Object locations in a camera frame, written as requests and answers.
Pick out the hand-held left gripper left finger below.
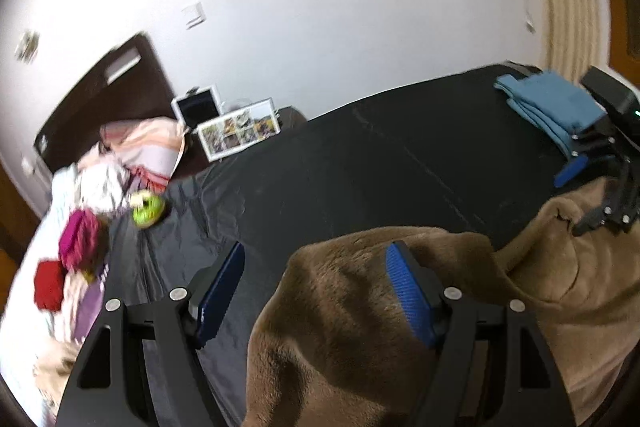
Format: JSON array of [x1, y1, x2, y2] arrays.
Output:
[[55, 241, 246, 427]]

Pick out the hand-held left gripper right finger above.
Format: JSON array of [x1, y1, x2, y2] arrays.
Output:
[[385, 242, 573, 427]]

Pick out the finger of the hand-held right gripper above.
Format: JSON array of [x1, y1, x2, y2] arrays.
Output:
[[572, 162, 640, 237], [554, 155, 618, 188]]

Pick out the brown fleece garment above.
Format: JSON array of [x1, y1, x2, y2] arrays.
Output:
[[242, 179, 640, 427]]

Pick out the blue folded garment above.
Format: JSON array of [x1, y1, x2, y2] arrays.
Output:
[[495, 71, 606, 158]]

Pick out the green toy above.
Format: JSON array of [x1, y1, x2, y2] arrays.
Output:
[[131, 190, 166, 228]]

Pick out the purple floral bedsheet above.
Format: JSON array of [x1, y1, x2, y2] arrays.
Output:
[[60, 272, 108, 343]]

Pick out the black bed cover cloth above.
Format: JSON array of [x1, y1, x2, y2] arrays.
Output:
[[95, 64, 640, 427]]

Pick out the magenta folded garment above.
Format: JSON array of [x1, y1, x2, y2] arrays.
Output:
[[59, 210, 103, 273]]

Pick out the pink pillow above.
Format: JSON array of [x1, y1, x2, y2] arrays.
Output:
[[99, 118, 188, 195]]

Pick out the red folded garment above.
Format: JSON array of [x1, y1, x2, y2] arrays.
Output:
[[34, 260, 66, 310]]

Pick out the white framed tablet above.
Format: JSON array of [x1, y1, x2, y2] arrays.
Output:
[[171, 85, 222, 128]]

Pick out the dark wooden headboard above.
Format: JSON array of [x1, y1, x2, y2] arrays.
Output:
[[34, 33, 176, 178]]

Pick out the wooden window frame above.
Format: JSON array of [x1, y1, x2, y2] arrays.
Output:
[[600, 0, 640, 72]]

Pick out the photo collage frame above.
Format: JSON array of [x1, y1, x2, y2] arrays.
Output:
[[196, 98, 279, 160]]

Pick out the white wall switch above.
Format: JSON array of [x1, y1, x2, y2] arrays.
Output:
[[182, 2, 206, 29]]

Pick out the grey wall socket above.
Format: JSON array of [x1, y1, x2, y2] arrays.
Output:
[[15, 32, 40, 60]]

